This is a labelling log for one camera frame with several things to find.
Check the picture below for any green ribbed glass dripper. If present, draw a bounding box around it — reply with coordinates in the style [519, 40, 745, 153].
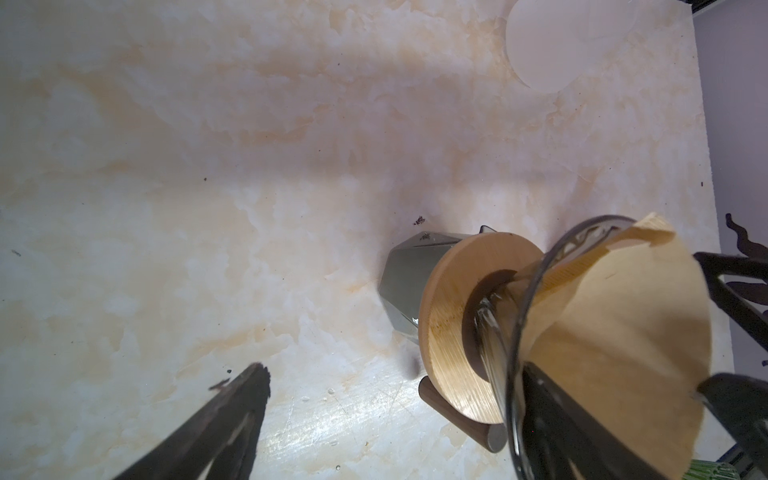
[682, 459, 741, 480]

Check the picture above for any translucent plastic cup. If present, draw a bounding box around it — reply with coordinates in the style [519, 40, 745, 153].
[505, 0, 691, 95]

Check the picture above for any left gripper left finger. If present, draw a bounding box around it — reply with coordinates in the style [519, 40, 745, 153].
[117, 363, 271, 479]

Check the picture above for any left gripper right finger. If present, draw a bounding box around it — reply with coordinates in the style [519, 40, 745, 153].
[522, 363, 663, 479]

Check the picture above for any wooden ring dripper holder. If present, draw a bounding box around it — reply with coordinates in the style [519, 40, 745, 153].
[418, 232, 543, 424]

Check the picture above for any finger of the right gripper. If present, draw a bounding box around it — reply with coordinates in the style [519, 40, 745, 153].
[697, 373, 767, 474]
[693, 252, 767, 350]

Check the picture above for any brown paper coffee filter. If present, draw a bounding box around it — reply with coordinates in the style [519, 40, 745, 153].
[521, 213, 712, 479]

